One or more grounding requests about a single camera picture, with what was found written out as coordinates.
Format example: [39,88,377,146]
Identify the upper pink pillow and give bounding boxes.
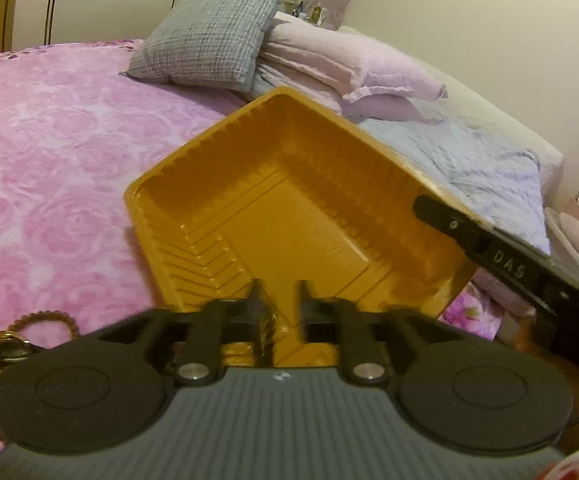
[259,13,447,103]

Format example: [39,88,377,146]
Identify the bottles on shelf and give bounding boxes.
[289,0,323,24]

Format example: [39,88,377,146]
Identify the orange plastic tray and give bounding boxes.
[125,89,476,367]

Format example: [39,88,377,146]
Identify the grey checked cushion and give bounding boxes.
[126,0,282,92]

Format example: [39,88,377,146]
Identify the striped duvet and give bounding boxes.
[355,118,551,255]

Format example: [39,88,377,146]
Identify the lower pink pillow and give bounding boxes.
[250,58,445,124]

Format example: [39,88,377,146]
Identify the pink floral blanket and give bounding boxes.
[0,38,505,470]

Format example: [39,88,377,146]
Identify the metal wristwatch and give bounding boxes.
[0,330,44,370]

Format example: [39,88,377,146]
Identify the pink pillow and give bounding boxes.
[250,58,445,124]
[259,13,447,103]

